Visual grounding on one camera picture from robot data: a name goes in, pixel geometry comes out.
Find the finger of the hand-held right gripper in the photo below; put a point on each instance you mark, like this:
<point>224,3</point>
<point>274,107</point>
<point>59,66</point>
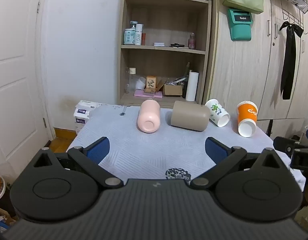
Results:
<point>284,145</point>

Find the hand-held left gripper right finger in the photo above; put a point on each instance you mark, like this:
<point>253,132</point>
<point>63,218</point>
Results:
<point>216,151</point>

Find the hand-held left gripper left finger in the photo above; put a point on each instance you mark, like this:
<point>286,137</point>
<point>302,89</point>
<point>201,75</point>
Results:
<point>98,151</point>

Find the white floral paper cup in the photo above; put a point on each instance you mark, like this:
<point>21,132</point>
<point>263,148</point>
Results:
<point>217,113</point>

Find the beige cup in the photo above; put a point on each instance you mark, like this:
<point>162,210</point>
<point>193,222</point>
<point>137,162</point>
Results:
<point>190,116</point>

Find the orange paper cup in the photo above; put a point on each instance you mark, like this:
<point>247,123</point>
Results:
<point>247,116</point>

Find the pink cup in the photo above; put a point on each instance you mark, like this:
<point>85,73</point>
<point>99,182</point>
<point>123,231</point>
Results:
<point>149,116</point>

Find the white folded paper cup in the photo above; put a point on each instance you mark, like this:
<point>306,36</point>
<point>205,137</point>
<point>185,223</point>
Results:
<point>140,83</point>

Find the white tissue pack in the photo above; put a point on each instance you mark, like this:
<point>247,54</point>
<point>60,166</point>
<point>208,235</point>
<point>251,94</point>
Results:
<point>83,113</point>

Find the pale blue printed table cloth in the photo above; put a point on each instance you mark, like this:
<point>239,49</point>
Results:
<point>154,152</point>

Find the white paper roll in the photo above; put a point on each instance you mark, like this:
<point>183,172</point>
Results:
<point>192,86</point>

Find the wooden wardrobe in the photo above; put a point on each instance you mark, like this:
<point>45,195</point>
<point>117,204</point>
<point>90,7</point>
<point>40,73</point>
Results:
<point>259,75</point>

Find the small cardboard box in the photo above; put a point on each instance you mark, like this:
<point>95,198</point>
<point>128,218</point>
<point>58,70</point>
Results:
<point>173,90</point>

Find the flat pink box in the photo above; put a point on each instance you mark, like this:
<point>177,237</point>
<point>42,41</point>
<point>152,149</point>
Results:
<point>147,94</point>

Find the clear bottle with white cap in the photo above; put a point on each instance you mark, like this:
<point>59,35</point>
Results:
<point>132,80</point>

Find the black ribbon bow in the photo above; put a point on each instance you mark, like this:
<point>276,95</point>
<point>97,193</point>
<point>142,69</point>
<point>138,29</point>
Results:
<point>290,62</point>

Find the floral printed box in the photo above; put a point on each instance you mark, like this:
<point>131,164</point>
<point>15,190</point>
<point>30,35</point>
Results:
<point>150,85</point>

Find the dark glass bottle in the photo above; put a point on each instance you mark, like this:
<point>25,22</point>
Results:
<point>187,71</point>

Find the wooden open shelf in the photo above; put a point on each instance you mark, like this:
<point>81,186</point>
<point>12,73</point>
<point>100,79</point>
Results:
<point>166,62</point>

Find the white door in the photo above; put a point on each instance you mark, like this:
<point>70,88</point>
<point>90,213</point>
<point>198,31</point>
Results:
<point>16,80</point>

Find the pink glass bottle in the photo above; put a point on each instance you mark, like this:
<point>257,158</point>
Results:
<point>192,42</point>

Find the flat black item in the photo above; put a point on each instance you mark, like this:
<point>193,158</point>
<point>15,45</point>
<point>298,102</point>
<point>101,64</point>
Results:
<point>179,45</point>

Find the teal and white bottle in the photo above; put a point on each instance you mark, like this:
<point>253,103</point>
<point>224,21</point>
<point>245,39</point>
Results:
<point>129,36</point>

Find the small red bottle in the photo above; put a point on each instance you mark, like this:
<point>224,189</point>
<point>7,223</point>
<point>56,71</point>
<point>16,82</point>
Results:
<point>143,39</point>

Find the flat white box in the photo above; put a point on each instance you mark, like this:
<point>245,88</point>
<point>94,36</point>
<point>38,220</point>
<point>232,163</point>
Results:
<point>159,44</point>

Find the white tube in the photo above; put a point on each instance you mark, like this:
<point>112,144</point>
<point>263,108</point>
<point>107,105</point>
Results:
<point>138,35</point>

